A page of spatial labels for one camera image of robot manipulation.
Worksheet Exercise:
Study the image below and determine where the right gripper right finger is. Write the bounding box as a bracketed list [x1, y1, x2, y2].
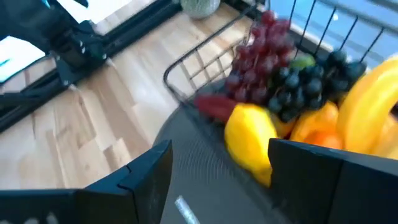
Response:
[267, 138, 398, 224]

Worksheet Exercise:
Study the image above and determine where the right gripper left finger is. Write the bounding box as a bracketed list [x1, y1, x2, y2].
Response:
[0, 139, 174, 224]

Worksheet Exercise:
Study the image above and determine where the small orange tangerine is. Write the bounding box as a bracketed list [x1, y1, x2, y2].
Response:
[306, 132, 343, 150]

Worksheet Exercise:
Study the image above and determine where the orange yellow mango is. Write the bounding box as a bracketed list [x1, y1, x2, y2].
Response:
[290, 101, 340, 141]

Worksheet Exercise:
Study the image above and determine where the yellow banana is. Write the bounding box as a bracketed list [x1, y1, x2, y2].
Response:
[337, 55, 398, 155]
[371, 116, 398, 159]

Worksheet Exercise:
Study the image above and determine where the yellow lemon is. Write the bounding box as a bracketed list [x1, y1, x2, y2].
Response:
[223, 104, 279, 187]

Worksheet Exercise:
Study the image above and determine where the black grape bunch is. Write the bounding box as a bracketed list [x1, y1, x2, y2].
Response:
[267, 49, 368, 124]

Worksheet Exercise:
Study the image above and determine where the bright green lime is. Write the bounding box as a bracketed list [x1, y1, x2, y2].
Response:
[289, 54, 317, 71]

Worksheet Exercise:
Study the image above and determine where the dark red chili pepper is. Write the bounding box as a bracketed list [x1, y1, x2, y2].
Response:
[194, 95, 239, 123]

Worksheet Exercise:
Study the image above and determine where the dark red grape bunch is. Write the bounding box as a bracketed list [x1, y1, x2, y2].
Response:
[225, 11, 296, 105]

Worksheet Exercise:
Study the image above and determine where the white label strip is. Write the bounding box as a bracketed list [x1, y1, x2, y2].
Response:
[174, 195, 201, 224]

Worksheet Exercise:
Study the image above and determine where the grey round mat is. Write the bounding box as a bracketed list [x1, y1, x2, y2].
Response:
[152, 77, 330, 224]

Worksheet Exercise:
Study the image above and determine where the white paper sheet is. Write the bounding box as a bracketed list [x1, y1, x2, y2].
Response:
[0, 35, 46, 83]

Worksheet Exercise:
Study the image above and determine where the green potted plant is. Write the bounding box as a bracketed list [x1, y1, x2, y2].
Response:
[180, 0, 221, 19]

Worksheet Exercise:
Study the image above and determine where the black wire basket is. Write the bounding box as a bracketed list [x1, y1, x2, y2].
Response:
[163, 0, 386, 187]

